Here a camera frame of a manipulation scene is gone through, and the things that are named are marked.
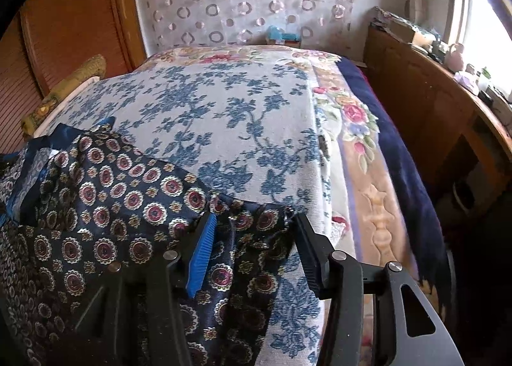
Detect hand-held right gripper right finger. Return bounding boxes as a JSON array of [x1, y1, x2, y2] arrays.
[[293, 213, 465, 366]]

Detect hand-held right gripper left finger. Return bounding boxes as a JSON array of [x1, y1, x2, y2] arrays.
[[52, 212, 219, 366]]

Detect navy circle-print pajama top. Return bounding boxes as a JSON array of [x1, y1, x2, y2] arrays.
[[0, 120, 299, 366]]

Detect navy blanket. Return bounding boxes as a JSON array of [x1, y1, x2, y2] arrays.
[[336, 58, 455, 311]]

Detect blue floral bedsheet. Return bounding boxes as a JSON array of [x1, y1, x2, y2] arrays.
[[34, 59, 347, 366]]

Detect wooden side cabinet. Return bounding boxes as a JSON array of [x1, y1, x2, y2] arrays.
[[362, 6, 512, 239]]

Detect golden patterned pillow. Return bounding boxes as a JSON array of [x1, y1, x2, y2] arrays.
[[21, 54, 107, 138]]

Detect teal tissue box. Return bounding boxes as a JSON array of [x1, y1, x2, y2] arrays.
[[267, 33, 301, 47]]

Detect lavender cloth bundle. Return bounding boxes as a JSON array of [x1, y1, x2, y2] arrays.
[[456, 70, 479, 93]]

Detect dark box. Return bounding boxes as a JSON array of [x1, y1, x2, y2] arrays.
[[486, 88, 512, 111]]

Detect cardboard box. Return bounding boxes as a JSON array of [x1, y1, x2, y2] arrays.
[[410, 28, 435, 49]]

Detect pink vase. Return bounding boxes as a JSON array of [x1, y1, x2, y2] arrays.
[[447, 43, 465, 71]]

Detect stack of magazines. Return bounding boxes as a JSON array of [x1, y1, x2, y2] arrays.
[[373, 7, 413, 37]]

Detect sheer circle-print curtain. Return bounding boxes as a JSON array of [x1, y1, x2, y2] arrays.
[[130, 0, 367, 55]]

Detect wooden slatted wardrobe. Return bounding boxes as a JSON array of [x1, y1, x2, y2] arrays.
[[0, 0, 147, 154]]

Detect window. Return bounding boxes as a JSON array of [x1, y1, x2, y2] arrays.
[[444, 0, 512, 82]]

